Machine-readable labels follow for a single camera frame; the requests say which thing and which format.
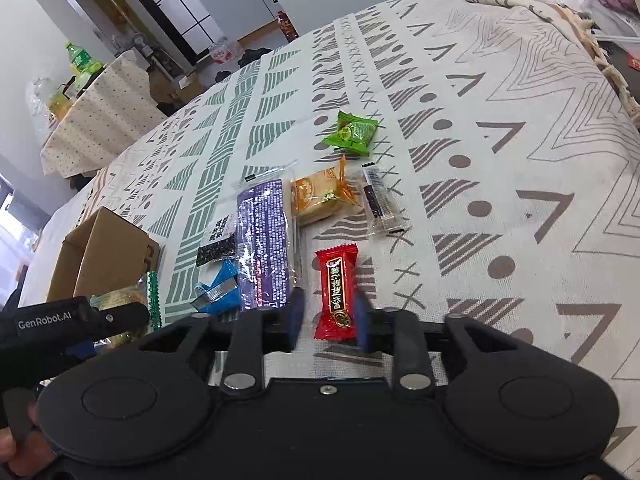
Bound red candy packet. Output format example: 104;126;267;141
314;244;358;341

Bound purple wafer package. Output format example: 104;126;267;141
235;168;298;311

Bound round biscuit teal packet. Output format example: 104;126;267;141
90;271;162;353

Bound orange pastry packet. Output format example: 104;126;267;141
293;156;359;226

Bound bright green candy packet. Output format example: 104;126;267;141
322;110;378;156

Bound left hand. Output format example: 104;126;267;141
1;402;56;479

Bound blue snack packet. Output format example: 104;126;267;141
191;259;241;315

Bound black white snack packet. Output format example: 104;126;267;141
196;212;236;266

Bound cardboard box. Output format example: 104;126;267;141
47;207;160;301

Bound clear dark bar packet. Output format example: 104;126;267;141
361;162;410;235

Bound patterned bed blanket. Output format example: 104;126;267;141
21;0;639;478

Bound yellow drink jar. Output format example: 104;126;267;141
48;90;72;122

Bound dotted cream tablecloth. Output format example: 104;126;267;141
40;50;166;178

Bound pink water bottle pack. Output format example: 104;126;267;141
208;38;244;64

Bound green soda bottle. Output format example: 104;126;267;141
65;41;104;93

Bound red oil bottle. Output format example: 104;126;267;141
277;11;299;42

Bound white cabinet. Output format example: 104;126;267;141
198;0;284;44

